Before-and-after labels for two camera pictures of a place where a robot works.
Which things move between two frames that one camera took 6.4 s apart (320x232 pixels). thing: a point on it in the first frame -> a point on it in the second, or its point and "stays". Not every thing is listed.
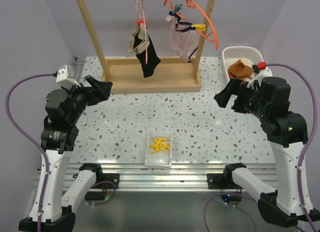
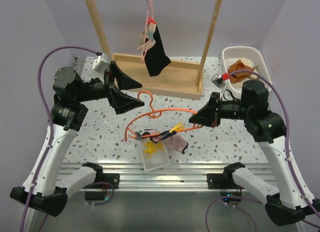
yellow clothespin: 168,147 -> 159,148
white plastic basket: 231,54 stays
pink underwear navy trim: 182,36 -> 176,142
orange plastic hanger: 192,4 -> 139,135
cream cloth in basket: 248,62 stays
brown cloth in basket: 238,70 stays
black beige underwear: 137,45 -> 151,42
